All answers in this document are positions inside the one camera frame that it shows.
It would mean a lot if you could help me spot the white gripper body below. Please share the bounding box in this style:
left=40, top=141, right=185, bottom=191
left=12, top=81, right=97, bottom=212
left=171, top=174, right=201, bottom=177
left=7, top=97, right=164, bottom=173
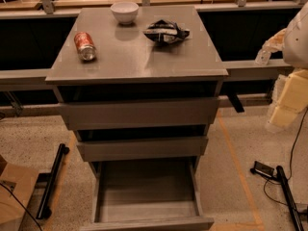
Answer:
left=261, top=29, right=286, bottom=54

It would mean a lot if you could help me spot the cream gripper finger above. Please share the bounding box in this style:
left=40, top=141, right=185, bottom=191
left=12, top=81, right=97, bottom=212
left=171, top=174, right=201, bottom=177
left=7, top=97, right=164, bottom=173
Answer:
left=277, top=69, right=308, bottom=113
left=267, top=106, right=297, bottom=129

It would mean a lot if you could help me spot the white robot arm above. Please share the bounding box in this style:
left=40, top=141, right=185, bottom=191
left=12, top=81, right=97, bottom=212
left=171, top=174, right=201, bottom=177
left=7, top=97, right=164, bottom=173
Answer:
left=255, top=3, right=308, bottom=132

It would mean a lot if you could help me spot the grey drawer cabinet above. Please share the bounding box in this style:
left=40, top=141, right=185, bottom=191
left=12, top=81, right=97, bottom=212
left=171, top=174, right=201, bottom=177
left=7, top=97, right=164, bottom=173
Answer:
left=45, top=5, right=229, bottom=231

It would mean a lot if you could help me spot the grey open bottom drawer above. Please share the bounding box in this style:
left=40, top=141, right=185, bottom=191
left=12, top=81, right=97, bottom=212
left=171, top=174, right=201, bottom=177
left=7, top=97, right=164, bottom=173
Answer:
left=80, top=158, right=214, bottom=231

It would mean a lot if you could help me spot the grey middle drawer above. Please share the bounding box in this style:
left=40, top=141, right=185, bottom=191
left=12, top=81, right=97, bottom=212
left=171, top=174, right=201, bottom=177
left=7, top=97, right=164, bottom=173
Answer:
left=77, top=136, right=208, bottom=162

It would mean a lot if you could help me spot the grey top drawer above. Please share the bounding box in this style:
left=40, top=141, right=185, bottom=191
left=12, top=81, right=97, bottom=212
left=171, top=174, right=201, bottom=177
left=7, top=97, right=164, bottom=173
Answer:
left=58, top=98, right=219, bottom=130

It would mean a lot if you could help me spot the clear sanitizer bottle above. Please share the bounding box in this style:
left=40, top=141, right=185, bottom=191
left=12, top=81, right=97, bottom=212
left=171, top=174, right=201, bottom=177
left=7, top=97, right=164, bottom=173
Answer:
left=255, top=49, right=271, bottom=65

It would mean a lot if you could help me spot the black right floor bar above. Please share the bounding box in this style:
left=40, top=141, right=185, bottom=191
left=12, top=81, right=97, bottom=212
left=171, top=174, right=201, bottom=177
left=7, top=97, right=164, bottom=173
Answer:
left=276, top=166, right=308, bottom=231

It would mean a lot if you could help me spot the black floor bar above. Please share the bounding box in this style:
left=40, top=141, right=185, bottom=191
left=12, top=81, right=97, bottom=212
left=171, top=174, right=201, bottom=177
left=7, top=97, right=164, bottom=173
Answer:
left=36, top=143, right=69, bottom=219
left=276, top=166, right=308, bottom=231

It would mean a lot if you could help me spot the small black floor device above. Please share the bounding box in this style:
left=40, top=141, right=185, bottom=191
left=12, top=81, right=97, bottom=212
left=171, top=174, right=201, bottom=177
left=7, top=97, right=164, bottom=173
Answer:
left=250, top=161, right=275, bottom=180

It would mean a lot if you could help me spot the white ceramic bowl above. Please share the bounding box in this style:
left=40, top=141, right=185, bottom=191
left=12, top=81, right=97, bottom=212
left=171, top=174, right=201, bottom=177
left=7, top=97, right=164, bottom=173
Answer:
left=111, top=2, right=139, bottom=25

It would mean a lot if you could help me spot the red soda can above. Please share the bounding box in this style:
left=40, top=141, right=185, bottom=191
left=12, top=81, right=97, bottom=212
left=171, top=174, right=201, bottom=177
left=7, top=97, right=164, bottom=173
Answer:
left=74, top=32, right=96, bottom=62

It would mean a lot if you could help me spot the black left floor bar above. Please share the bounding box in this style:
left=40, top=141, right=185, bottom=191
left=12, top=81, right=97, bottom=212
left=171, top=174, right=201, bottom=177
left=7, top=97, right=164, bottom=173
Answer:
left=36, top=143, right=69, bottom=219

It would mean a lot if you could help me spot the brown cardboard box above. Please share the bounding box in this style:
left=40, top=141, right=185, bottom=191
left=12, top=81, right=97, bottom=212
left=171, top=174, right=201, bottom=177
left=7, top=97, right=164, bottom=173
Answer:
left=0, top=155, right=39, bottom=231

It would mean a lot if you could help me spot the black floor cable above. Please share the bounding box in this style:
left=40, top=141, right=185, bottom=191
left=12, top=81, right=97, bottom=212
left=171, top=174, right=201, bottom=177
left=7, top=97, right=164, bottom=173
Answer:
left=263, top=108, right=308, bottom=207

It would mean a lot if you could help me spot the grey metal rail frame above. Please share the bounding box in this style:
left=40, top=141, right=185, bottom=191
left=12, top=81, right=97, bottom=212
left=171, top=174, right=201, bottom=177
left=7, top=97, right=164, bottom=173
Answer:
left=0, top=0, right=307, bottom=113

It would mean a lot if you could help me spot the black box cable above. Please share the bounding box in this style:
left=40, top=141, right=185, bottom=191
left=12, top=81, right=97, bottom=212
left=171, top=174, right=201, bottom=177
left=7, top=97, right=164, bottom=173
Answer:
left=0, top=181, right=43, bottom=231

